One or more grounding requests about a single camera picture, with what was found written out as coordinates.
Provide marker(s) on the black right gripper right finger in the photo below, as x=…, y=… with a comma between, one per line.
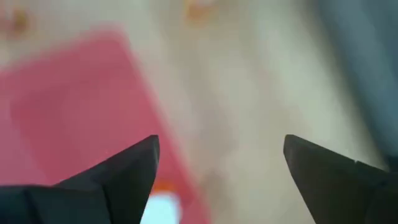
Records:
x=335, y=186

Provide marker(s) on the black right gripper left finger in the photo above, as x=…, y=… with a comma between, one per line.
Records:
x=124, y=174

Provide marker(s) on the orange pill bottle white cap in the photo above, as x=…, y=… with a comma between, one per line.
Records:
x=161, y=207
x=199, y=11

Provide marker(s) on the pink translucent plastic basket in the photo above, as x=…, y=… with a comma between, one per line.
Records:
x=77, y=109

